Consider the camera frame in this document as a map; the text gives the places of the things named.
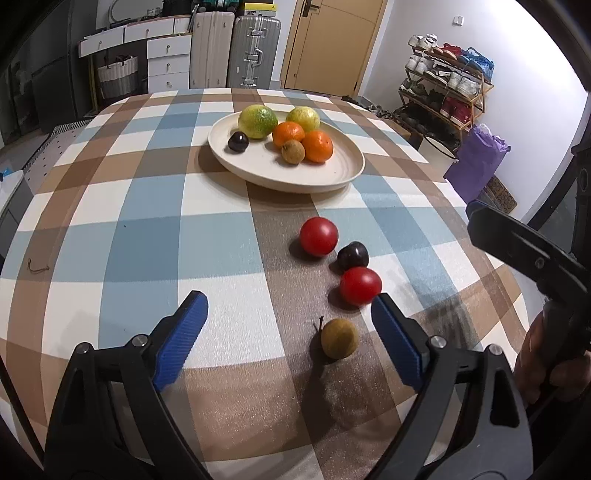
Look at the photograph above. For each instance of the red tomato far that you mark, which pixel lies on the red tomato far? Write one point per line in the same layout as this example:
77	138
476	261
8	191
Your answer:
318	236

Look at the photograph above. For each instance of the white drawer desk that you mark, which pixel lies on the white drawer desk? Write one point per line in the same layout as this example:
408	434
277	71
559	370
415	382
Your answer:
162	46

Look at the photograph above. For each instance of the dark plum on table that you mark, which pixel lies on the dark plum on table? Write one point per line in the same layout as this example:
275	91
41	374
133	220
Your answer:
353	255

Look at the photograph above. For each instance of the red tomato near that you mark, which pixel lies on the red tomato near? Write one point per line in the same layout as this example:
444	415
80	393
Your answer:
360	285

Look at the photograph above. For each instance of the purple bag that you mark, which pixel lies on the purple bag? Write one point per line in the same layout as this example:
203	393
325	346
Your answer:
478	158

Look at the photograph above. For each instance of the brown longan fruit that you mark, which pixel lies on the brown longan fruit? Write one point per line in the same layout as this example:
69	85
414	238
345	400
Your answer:
292	152

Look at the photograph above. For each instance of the red tomato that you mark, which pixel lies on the red tomato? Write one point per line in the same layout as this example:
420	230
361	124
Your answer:
360	285
318	236

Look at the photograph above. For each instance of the silver hard suitcase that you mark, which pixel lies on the silver hard suitcase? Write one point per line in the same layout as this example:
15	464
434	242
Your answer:
252	51

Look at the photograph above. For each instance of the woven laundry basket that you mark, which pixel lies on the woven laundry basket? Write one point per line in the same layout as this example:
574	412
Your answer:
120	78

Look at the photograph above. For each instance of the brown longan with stem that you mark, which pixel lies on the brown longan with stem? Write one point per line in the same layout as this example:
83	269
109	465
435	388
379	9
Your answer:
339	337

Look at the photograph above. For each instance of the beige hard suitcase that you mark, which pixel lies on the beige hard suitcase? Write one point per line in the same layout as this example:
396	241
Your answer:
211	34

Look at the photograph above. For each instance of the dark purple plum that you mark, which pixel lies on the dark purple plum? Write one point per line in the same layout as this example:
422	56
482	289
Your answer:
238	142

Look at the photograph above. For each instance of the plaid checkered tablecloth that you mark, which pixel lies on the plaid checkered tablecloth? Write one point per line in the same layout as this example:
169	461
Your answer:
137	212

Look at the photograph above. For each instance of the small orange mandarin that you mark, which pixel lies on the small orange mandarin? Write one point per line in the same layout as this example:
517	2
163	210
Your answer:
286	131

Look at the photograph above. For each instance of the wooden shoe rack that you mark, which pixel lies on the wooden shoe rack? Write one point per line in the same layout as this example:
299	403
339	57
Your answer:
445	89

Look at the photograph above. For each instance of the cream round plate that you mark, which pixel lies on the cream round plate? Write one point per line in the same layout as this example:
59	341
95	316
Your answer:
262	165

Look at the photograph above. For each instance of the green-yellow lime fruit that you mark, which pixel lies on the green-yellow lime fruit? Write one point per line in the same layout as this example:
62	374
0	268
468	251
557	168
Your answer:
257	121

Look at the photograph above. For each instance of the wooden yellow door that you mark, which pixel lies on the wooden yellow door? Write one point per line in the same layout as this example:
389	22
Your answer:
329	45

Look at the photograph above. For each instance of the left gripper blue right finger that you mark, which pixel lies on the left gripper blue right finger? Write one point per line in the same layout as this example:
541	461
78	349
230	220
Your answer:
409	347

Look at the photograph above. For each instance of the stacked shoe boxes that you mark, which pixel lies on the stacked shoe boxes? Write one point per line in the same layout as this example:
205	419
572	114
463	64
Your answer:
260	9

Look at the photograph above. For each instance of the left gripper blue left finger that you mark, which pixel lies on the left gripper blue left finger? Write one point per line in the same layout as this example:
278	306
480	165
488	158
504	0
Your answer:
173	338

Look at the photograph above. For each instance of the yellow-green guava fruit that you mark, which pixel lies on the yellow-green guava fruit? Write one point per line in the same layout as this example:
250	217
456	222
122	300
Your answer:
306	117

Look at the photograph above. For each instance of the large orange mandarin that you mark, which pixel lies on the large orange mandarin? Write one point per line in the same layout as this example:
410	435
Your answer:
318	146

